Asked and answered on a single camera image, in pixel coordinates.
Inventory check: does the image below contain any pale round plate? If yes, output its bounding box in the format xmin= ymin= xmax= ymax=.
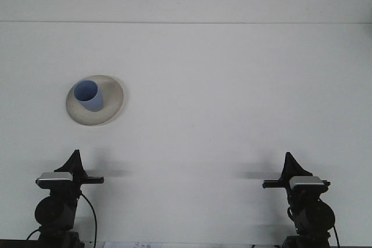
xmin=65 ymin=74 xmax=125 ymax=127

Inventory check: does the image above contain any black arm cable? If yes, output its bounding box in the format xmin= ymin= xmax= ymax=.
xmin=331 ymin=224 xmax=340 ymax=248
xmin=80 ymin=192 xmax=98 ymax=245

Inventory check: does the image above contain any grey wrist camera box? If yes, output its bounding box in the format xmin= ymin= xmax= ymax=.
xmin=35 ymin=171 xmax=74 ymax=189
xmin=288 ymin=175 xmax=322 ymax=190

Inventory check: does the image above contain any pale blue cup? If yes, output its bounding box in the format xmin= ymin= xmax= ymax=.
xmin=73 ymin=80 xmax=105 ymax=113

